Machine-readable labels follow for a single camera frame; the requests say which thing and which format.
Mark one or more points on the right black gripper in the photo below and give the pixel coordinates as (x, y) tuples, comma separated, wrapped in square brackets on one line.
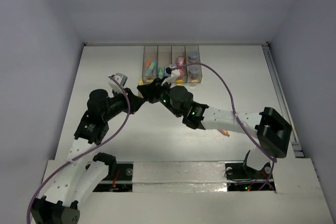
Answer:
[(150, 91)]

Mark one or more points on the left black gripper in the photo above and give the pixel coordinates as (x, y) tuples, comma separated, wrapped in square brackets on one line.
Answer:
[(128, 99)]

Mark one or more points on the green highlighter pen bottom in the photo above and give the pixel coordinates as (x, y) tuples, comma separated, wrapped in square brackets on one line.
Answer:
[(149, 70)]

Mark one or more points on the small clear jar blue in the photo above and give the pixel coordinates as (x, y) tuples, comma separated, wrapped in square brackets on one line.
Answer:
[(194, 70)]

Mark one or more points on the blue highlighter pen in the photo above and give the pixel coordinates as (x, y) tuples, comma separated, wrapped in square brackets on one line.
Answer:
[(155, 68)]

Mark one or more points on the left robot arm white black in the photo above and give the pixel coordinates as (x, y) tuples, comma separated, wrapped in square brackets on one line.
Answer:
[(60, 196)]

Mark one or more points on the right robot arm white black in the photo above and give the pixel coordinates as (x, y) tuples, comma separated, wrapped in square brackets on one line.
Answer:
[(268, 130)]

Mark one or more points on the clear bin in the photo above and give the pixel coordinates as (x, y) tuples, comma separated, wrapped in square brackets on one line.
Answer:
[(191, 79), (164, 57), (179, 51), (149, 53)]

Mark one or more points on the orange highlighter pen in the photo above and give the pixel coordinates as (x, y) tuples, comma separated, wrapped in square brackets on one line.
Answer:
[(224, 133)]

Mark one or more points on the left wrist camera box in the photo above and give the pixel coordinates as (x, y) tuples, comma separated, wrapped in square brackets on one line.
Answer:
[(117, 82)]

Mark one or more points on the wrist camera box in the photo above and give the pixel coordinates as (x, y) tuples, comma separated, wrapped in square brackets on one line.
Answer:
[(174, 73), (117, 82)]

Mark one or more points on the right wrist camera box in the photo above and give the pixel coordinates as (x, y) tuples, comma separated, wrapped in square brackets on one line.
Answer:
[(174, 73)]

